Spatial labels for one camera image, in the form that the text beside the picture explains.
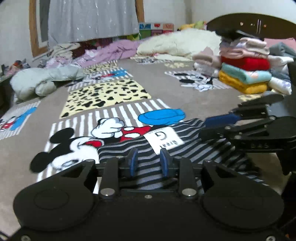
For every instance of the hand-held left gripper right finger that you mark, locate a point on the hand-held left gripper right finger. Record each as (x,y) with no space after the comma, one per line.
(164,162)

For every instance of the yellow plush toy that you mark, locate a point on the yellow plush toy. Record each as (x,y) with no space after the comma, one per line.
(192,25)

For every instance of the pink pillow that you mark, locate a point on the pink pillow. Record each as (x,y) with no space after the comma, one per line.
(282,41)

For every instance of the dark wooden headboard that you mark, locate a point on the dark wooden headboard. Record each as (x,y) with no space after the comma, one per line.
(254,22)

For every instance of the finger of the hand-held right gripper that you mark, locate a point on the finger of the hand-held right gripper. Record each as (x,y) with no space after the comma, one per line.
(215,134)
(219,120)

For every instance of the pink folded garment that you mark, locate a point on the pink folded garment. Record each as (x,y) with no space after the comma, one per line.
(235,52)

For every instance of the black cap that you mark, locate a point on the black cap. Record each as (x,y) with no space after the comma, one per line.
(231,33)

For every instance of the cartoon mouse printed blanket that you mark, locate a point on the cartoon mouse printed blanket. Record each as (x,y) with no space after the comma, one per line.
(161,92)

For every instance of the white printed garment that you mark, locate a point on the white printed garment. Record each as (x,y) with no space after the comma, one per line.
(281,85)

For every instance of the dark red cloth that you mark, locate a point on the dark red cloth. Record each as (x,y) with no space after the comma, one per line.
(99,42)

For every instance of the white folded garment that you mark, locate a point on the white folded garment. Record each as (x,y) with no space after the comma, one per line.
(254,45)

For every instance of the pale pink clothes pile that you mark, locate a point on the pale pink clothes pile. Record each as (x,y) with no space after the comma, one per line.
(205,61)

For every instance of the purple quilt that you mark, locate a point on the purple quilt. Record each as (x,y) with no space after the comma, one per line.
(111,49)

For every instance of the colourful patterned board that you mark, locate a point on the colourful patterned board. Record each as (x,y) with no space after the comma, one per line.
(155,29)

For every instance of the yellow folded garment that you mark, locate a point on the yellow folded garment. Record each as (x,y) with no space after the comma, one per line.
(242,85)

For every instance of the red folded sweater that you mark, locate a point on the red folded sweater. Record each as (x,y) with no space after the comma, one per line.
(245,63)

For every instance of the teal folded garment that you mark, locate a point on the teal folded garment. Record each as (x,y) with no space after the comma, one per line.
(252,76)

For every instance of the wooden desk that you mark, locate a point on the wooden desk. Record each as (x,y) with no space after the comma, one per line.
(4,88)

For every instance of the cream fluffy blanket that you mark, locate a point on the cream fluffy blanket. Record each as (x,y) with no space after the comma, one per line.
(180,42)

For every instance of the beige clothes pile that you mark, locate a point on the beige clothes pile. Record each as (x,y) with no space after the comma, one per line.
(60,52)

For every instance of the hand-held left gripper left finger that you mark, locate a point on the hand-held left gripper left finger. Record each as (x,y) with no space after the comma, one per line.
(133,162)

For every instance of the cluttered side table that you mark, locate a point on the cluttered side table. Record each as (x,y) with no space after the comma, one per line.
(16,66)

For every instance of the grey puffer jacket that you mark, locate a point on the grey puffer jacket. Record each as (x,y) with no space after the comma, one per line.
(41,78)

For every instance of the grey curtain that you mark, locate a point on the grey curtain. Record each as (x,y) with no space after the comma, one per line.
(92,18)

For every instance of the black white striped shirt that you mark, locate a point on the black white striped shirt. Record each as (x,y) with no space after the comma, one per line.
(196,153)

